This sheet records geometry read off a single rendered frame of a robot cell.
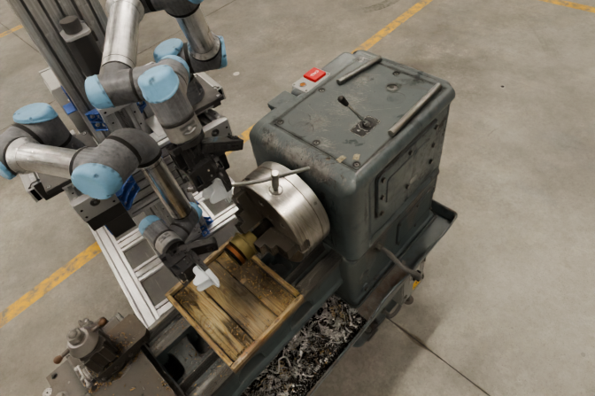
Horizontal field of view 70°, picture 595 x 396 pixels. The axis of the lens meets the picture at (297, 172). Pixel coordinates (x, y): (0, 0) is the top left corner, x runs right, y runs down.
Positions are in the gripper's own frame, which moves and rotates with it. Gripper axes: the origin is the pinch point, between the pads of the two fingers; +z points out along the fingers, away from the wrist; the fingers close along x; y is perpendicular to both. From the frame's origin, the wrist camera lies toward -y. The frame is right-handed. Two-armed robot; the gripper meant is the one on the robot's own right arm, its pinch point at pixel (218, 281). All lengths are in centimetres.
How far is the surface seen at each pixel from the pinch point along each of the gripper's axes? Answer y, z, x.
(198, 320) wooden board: 9.8, -6.2, -19.2
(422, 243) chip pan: -79, 22, -54
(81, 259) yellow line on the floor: 31, -148, -108
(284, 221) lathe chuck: -22.8, 7.0, 11.0
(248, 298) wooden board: -5.8, 0.5, -19.3
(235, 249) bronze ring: -9.5, -2.4, 3.0
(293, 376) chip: -2, 20, -47
